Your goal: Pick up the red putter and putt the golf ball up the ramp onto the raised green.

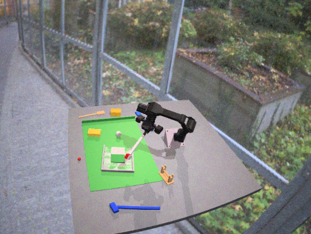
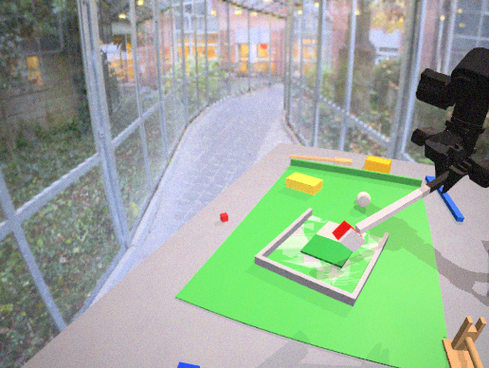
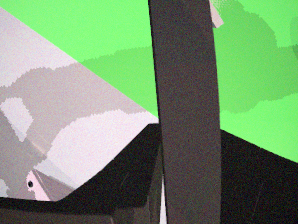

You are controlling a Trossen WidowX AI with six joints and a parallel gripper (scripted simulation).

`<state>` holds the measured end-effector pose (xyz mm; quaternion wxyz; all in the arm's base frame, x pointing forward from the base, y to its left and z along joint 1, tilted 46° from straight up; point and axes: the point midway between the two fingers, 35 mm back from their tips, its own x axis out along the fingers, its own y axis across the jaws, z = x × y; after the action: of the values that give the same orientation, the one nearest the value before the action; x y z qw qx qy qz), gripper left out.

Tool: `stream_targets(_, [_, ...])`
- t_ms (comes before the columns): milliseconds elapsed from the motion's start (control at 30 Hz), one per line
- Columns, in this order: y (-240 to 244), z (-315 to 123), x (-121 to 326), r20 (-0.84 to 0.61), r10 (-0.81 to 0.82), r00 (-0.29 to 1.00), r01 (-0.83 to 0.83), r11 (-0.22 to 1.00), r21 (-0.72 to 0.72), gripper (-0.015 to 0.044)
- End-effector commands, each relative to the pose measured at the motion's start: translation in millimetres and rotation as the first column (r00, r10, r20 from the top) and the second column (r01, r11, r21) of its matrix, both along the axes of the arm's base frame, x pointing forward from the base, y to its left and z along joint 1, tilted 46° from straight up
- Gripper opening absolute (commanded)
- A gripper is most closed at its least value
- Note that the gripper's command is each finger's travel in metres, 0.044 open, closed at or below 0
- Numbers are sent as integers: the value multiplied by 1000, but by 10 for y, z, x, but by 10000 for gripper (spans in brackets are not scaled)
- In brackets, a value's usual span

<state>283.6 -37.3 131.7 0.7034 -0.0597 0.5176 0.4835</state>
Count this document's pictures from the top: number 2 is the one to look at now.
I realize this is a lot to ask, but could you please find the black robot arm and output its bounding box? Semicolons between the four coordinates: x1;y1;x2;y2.
416;47;489;167

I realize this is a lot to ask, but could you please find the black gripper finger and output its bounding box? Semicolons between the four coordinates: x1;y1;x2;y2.
434;163;452;178
442;166;468;194

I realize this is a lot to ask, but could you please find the white golf ball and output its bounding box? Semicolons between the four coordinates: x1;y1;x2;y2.
356;193;371;207

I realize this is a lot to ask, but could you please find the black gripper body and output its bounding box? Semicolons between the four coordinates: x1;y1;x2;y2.
411;115;489;188

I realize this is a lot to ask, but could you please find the green flat mat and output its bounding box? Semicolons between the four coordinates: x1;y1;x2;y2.
175;165;449;368

